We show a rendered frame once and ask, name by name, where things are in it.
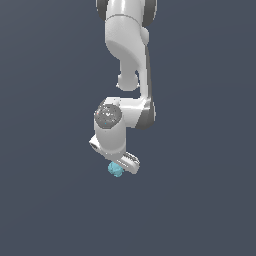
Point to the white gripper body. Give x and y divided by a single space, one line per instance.
128 161

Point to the small light blue object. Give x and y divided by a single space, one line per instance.
115 169

